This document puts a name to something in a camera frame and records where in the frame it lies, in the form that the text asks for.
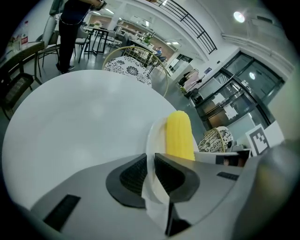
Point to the round ceiling light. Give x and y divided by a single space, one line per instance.
239 16

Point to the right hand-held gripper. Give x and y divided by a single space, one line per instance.
259 139

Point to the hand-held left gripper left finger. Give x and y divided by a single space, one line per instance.
93 204

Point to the white plate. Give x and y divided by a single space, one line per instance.
155 140

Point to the yellow corn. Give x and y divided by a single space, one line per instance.
179 136

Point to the clothes rack with pink clothes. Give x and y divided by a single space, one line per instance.
191 78

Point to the black frame table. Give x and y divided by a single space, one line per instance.
99 35

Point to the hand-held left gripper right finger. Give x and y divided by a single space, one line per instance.
211 187

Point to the clear bottle red label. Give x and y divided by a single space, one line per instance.
24 41

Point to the white air conditioner unit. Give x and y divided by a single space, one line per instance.
264 20

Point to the long black railing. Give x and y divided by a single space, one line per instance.
206 35

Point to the white round table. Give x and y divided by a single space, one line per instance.
82 124

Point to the dark wooden table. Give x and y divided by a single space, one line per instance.
21 52

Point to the green potted plant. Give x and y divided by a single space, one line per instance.
147 39

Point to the grey chair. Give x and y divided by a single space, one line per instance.
50 30
82 41

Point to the black framed glass door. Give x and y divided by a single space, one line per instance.
234 93

